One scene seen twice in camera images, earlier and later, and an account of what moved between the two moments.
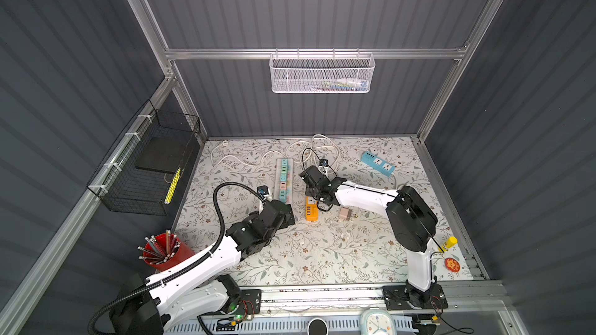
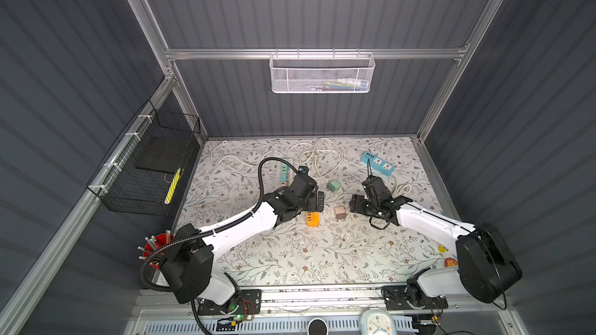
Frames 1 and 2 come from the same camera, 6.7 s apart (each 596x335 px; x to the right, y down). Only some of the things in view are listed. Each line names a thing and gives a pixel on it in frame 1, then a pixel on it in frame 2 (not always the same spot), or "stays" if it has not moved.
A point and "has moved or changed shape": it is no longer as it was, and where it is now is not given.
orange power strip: x=311 y=210 has moved or changed shape
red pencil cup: x=165 y=250 stays
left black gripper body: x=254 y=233 -> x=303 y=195
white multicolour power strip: x=284 y=180 stays
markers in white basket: x=344 y=84 stays
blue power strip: x=378 y=163 stays
